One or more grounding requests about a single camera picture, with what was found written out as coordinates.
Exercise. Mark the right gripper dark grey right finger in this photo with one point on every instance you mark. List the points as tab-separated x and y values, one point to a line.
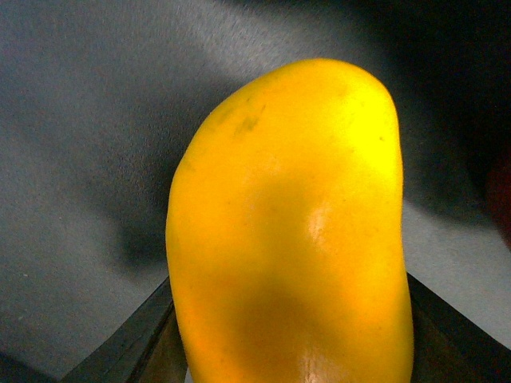
448	347

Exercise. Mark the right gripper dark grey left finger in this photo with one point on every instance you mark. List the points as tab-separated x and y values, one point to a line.
146	348

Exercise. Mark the yellow mango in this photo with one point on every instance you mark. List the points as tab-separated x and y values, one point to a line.
284	233

